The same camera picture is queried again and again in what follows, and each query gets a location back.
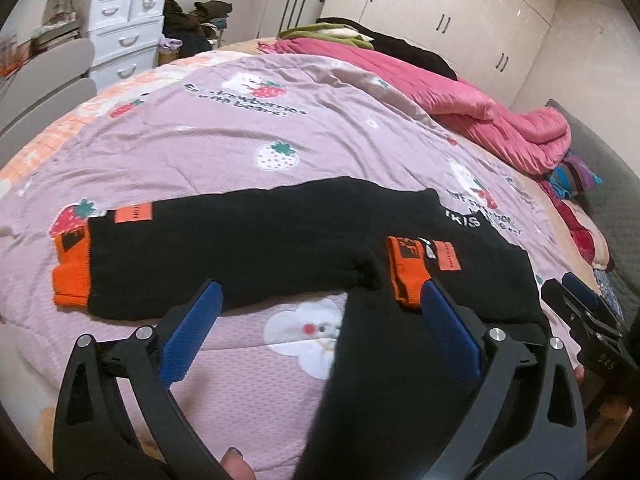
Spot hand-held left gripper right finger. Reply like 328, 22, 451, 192
421, 278, 587, 480

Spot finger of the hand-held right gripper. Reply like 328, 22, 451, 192
541, 279, 588, 341
561, 271, 623, 333

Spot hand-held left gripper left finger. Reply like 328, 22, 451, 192
52, 279, 223, 480

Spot black pants with orange cuffs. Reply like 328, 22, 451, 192
51, 176, 551, 480

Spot pile of dark clothes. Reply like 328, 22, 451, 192
162, 0, 233, 58

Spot person's left hand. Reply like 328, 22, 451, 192
222, 447, 258, 480

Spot red cloth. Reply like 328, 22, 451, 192
537, 180, 608, 266

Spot grey padded headboard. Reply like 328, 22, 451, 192
547, 100, 640, 321

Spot striped colourful cloth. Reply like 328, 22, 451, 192
547, 152, 603, 198

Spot pink strawberry printed blanket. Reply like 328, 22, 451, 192
0, 50, 616, 480

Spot pink quilt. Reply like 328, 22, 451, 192
257, 35, 572, 176

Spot black cloth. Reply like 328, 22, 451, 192
316, 17, 458, 81

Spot grey chair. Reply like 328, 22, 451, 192
0, 37, 97, 141

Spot white drawer cabinet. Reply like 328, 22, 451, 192
75, 0, 166, 91

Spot green cloth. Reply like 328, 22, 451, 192
277, 22, 375, 51

